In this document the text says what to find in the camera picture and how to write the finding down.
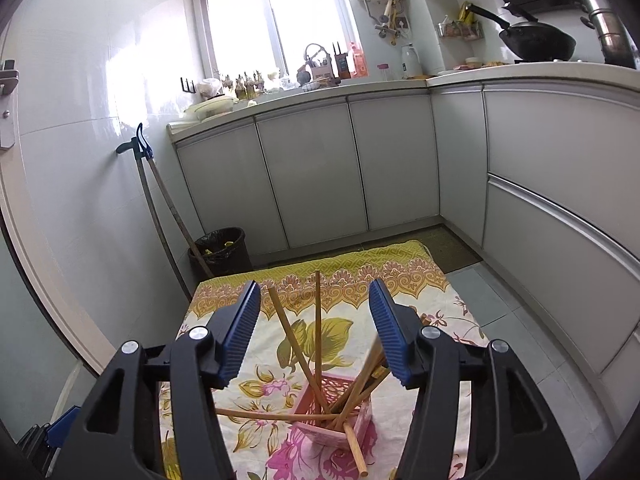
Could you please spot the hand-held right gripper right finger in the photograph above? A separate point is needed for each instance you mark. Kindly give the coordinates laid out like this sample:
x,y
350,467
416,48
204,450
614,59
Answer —
x,y
387,335

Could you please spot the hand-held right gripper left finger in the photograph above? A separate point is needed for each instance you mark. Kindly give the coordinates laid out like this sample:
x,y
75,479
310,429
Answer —
x,y
240,335

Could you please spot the pink perforated utensil holder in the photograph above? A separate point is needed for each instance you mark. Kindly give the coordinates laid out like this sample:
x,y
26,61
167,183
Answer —
x,y
325,432

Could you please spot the floral printed cloth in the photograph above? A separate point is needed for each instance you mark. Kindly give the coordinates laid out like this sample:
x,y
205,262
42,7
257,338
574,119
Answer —
x,y
340,340

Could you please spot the black trash bin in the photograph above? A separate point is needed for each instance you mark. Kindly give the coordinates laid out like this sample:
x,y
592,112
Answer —
x,y
235,260

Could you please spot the olive floor mat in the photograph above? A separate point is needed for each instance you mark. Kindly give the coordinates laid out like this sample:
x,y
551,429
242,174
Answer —
x,y
450,250

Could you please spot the white kitchen cabinets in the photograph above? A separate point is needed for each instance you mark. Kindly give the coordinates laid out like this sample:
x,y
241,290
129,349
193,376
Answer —
x,y
310,170

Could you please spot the blue flat object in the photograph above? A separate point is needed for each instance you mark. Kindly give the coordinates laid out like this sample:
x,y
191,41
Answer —
x,y
65,425

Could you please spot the cream casserole dish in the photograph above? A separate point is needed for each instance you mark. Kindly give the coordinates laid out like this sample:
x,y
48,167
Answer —
x,y
210,107

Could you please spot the black ribbed object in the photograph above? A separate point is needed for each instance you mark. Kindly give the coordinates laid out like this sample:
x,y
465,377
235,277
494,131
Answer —
x,y
32,452

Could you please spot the white plastic bag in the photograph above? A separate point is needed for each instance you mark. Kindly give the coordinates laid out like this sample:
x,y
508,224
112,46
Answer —
x,y
209,90

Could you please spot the row of small bottles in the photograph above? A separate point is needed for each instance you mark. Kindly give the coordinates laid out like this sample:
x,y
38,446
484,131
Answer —
x,y
242,87

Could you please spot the clear jar with pink lid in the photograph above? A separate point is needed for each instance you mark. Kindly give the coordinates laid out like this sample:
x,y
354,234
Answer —
x,y
383,72

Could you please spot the white kettle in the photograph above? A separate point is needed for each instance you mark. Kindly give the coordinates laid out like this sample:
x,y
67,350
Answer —
x,y
410,62

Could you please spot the black device with antennas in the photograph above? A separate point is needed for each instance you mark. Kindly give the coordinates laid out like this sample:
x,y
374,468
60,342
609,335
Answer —
x,y
342,65

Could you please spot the orange detergent bottle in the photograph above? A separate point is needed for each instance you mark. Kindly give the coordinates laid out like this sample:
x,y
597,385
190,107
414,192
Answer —
x,y
358,62

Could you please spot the countertop utensil caddy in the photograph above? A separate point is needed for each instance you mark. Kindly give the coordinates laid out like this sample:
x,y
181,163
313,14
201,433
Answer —
x,y
317,70

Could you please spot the plates of food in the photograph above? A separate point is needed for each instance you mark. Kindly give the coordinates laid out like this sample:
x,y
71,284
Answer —
x,y
475,64

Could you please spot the water heater pipes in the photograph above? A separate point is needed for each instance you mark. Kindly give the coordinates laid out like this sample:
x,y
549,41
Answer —
x,y
385,22

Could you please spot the kitchen window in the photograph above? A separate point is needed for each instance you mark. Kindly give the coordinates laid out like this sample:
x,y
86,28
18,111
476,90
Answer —
x,y
250,15

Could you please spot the black wok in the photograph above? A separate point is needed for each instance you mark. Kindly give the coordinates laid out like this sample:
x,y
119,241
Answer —
x,y
540,42

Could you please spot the yellow packet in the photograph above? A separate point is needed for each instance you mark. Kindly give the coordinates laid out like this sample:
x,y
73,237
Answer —
x,y
467,14

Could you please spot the steel stock pot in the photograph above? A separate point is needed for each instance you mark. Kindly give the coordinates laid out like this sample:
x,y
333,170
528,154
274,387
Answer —
x,y
610,30

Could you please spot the black and blue wall clip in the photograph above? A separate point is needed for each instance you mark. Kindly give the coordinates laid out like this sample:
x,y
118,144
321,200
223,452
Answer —
x,y
142,142

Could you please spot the black wall hooks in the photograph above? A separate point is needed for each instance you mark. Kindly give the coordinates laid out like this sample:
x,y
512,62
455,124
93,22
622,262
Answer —
x,y
187,85

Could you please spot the wall spice rack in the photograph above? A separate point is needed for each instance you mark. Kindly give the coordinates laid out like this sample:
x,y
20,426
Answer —
x,y
460,31

